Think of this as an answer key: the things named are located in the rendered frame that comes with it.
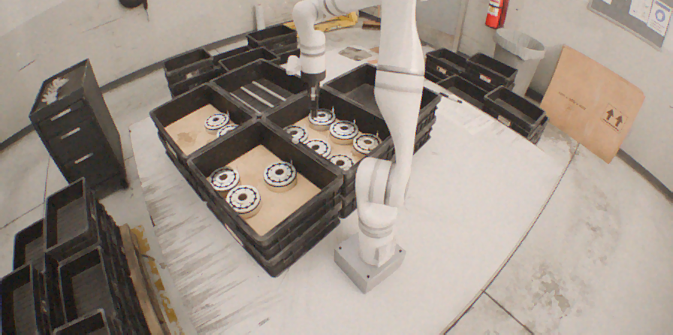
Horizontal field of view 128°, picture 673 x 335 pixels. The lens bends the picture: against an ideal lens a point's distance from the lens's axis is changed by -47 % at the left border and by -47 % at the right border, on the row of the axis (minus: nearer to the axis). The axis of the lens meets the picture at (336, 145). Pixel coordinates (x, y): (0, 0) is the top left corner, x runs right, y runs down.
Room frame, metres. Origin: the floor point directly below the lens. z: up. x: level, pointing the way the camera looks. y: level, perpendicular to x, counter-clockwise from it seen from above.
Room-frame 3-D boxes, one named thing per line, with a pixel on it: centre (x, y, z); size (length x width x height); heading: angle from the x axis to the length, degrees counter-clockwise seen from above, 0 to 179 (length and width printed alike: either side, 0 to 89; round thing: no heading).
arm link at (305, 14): (0.79, 0.08, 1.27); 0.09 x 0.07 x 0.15; 139
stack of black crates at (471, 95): (1.86, -0.95, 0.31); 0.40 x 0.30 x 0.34; 39
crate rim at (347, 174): (0.82, 0.02, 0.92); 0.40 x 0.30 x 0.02; 48
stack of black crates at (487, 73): (2.11, -1.26, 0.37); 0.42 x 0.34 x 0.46; 39
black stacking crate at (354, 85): (1.04, -0.18, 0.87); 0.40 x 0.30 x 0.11; 48
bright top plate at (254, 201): (0.54, 0.27, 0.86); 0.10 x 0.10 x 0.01
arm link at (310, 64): (0.79, 0.09, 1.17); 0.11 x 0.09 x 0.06; 93
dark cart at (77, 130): (1.32, 1.89, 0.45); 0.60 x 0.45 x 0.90; 39
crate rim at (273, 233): (0.60, 0.22, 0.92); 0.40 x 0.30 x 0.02; 48
